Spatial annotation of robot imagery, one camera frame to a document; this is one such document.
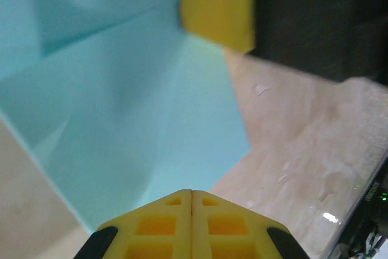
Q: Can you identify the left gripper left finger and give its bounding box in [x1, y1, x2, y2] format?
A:
[74, 189, 193, 259]

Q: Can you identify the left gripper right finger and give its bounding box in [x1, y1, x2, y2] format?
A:
[192, 190, 310, 259]

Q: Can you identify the light blue cloth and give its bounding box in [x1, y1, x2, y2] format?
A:
[0, 0, 252, 232]

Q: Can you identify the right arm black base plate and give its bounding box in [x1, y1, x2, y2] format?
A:
[323, 155, 388, 259]

